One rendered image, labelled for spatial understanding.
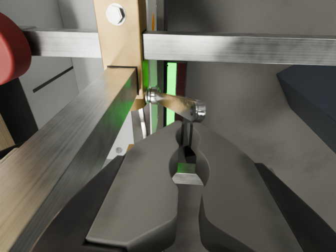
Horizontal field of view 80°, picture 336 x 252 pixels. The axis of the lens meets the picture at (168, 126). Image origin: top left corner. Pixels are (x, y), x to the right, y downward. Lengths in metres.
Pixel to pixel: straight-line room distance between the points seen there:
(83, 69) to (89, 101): 0.40
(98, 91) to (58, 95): 0.33
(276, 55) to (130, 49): 0.17
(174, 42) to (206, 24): 0.87
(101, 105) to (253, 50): 0.19
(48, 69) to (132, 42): 0.28
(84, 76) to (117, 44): 0.33
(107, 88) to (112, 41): 0.08
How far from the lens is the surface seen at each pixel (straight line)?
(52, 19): 0.54
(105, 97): 0.18
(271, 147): 1.53
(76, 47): 0.29
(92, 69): 0.57
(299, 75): 1.18
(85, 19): 0.54
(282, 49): 0.29
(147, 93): 0.30
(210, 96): 1.23
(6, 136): 0.39
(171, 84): 0.44
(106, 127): 0.16
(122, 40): 0.26
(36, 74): 0.47
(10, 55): 0.28
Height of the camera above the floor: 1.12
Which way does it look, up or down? 58 degrees down
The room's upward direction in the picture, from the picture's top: 173 degrees counter-clockwise
